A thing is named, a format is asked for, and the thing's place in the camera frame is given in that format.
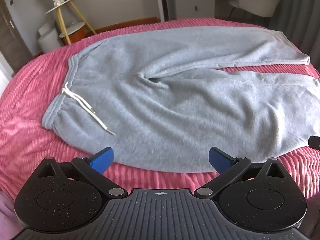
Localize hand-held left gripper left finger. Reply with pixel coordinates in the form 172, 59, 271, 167
37, 147, 128, 200

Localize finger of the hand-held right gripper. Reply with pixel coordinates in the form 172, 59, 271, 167
308, 135, 320, 151

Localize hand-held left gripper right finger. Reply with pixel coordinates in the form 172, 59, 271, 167
194, 147, 286, 202

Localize grey pants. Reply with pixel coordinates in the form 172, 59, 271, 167
42, 26, 320, 173

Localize pink ribbed blanket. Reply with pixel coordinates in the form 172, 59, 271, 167
0, 17, 320, 205

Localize grey curtain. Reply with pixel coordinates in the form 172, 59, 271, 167
269, 0, 320, 68

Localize large white cylindrical bin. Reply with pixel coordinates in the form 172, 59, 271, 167
37, 28, 62, 53

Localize wooden bed footboard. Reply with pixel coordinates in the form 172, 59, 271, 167
84, 17, 161, 35

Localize small white cylindrical bin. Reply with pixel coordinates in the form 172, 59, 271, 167
38, 21, 53, 36

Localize brown wooden door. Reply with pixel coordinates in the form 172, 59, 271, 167
0, 0, 33, 73

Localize gold-legged side table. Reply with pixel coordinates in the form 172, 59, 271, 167
45, 0, 97, 45

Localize white chair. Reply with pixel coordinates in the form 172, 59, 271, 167
228, 0, 283, 19

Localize white cabinet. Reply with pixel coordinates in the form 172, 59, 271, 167
172, 0, 216, 20

